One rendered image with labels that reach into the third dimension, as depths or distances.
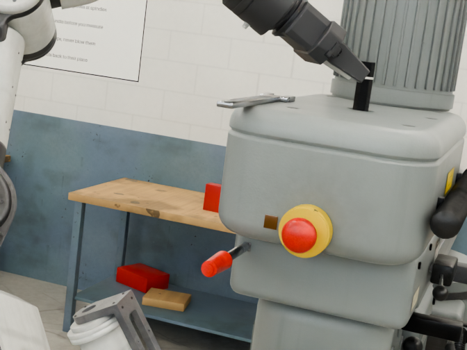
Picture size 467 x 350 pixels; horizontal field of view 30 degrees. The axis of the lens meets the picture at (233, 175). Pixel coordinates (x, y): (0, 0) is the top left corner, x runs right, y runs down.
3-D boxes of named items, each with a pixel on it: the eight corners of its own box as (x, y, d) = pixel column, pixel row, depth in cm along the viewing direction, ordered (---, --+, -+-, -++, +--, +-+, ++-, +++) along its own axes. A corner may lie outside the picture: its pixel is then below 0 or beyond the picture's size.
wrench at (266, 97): (240, 110, 96) (242, 103, 96) (207, 105, 97) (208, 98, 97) (295, 101, 119) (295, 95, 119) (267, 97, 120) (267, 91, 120)
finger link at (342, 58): (356, 86, 117) (322, 57, 115) (372, 67, 116) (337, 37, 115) (360, 87, 115) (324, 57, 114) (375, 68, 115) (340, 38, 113)
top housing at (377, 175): (416, 277, 98) (439, 137, 95) (200, 232, 106) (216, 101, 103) (454, 211, 142) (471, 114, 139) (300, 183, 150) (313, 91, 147)
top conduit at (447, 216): (457, 242, 99) (463, 212, 98) (420, 235, 100) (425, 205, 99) (482, 189, 141) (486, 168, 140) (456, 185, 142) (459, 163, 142)
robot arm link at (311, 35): (292, 73, 124) (227, 19, 121) (334, 20, 123) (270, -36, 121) (313, 80, 112) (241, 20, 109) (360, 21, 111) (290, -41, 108)
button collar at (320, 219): (324, 262, 99) (332, 211, 98) (274, 252, 101) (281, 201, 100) (329, 259, 101) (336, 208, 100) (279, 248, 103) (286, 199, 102)
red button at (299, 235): (311, 257, 96) (316, 223, 96) (276, 251, 98) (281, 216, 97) (318, 252, 99) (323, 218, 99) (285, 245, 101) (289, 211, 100)
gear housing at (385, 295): (407, 335, 109) (420, 258, 107) (224, 294, 116) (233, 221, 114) (436, 275, 140) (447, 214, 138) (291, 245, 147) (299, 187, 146)
